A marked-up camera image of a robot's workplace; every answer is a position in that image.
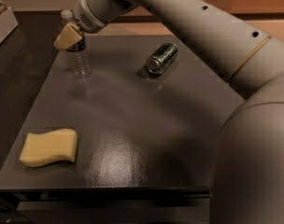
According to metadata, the green soda can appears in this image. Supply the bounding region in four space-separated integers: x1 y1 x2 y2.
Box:
146 43 178 76

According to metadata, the white box at left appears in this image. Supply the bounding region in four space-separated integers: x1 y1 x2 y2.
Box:
0 7 18 45

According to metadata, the yellow sponge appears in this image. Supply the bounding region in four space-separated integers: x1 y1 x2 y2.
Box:
20 129 78 167

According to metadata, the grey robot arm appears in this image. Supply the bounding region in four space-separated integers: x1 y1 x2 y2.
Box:
54 0 284 224

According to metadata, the clear plastic water bottle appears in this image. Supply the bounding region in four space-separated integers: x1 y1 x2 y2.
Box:
59 10 91 79

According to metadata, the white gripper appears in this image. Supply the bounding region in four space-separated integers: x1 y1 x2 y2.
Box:
53 0 106 50

